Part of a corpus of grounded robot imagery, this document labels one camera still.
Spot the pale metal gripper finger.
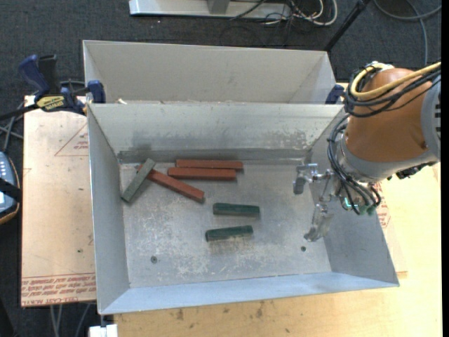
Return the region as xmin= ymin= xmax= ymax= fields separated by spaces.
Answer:
xmin=303 ymin=204 xmax=335 ymax=244
xmin=293 ymin=163 xmax=320 ymax=196

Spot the dark green flat block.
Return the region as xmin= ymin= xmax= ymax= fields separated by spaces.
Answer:
xmin=212 ymin=202 xmax=262 ymax=219
xmin=204 ymin=225 xmax=255 ymax=243

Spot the grey-green flat block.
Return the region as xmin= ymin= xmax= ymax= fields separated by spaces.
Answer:
xmin=121 ymin=157 xmax=156 ymax=204

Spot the black cylinder on white bracket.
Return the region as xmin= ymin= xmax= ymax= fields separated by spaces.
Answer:
xmin=395 ymin=164 xmax=428 ymax=180

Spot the grey metal bin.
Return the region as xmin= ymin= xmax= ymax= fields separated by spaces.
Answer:
xmin=82 ymin=39 xmax=400 ymax=315

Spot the red-brown flat block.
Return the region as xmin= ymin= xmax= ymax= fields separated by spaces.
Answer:
xmin=167 ymin=166 xmax=238 ymax=181
xmin=136 ymin=164 xmax=206 ymax=204
xmin=175 ymin=158 xmax=244 ymax=171

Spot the brown cardboard board, red print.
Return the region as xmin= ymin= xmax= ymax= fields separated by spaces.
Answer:
xmin=20 ymin=95 xmax=410 ymax=308

